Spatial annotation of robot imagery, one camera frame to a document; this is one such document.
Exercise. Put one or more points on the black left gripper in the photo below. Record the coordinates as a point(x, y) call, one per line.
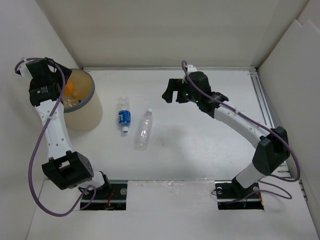
point(58, 75)

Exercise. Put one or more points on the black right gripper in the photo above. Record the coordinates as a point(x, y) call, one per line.
point(174, 85)

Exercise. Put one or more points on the orange plastic bottle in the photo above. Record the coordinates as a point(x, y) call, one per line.
point(70, 89)

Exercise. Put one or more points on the blue label bottle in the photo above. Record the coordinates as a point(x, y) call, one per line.
point(69, 102)
point(124, 114)

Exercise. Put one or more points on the clear unlabelled plastic bottle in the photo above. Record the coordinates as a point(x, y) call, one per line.
point(144, 131)

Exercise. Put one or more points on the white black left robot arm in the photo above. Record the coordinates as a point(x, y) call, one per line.
point(66, 167)

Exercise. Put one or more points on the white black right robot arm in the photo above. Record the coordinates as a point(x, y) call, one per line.
point(269, 143)

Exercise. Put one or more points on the beige bin with grey rim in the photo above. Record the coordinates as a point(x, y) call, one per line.
point(88, 112)

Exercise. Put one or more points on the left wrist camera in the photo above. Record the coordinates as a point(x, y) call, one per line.
point(21, 68)

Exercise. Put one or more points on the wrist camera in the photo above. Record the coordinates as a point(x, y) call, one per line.
point(191, 68)
point(21, 68)

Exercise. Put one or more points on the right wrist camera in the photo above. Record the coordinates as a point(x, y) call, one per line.
point(191, 68)

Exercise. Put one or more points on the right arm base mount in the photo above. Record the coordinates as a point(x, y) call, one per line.
point(231, 196)

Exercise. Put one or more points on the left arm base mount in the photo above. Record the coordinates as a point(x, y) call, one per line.
point(107, 198)

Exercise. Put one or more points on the aluminium rail right edge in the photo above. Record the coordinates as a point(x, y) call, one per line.
point(283, 170)

